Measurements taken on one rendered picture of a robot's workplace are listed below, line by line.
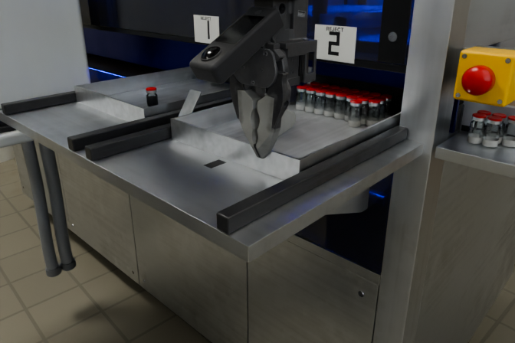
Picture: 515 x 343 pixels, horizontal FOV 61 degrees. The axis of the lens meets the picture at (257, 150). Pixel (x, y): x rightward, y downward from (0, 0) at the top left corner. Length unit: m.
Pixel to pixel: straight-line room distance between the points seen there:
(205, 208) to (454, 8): 0.44
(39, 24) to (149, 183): 0.84
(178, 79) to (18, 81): 0.44
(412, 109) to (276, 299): 0.60
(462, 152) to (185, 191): 0.42
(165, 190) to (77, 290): 1.39
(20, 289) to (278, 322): 1.16
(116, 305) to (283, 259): 0.91
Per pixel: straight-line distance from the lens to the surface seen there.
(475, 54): 0.69
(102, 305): 1.82
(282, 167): 0.57
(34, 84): 1.35
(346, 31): 0.78
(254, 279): 1.15
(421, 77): 0.73
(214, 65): 0.47
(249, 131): 0.57
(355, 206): 0.79
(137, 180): 0.59
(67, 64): 1.37
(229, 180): 0.57
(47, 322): 1.81
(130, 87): 1.07
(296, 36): 0.56
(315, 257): 0.97
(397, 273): 0.87
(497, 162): 0.72
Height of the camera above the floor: 1.12
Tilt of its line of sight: 21 degrees down
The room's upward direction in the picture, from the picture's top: straight up
